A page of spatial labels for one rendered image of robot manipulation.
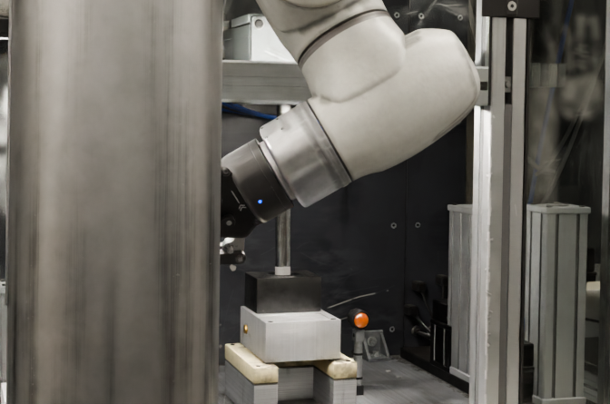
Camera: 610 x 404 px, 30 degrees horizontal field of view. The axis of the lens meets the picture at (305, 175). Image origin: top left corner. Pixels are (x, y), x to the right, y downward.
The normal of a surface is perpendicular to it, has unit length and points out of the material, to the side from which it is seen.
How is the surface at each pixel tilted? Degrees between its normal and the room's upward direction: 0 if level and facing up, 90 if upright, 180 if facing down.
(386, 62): 67
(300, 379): 90
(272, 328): 90
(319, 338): 90
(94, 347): 87
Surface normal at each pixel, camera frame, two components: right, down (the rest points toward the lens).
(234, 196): 0.21, 0.41
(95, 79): -0.04, -0.01
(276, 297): 0.29, 0.05
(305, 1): -0.08, 0.40
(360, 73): -0.20, -0.23
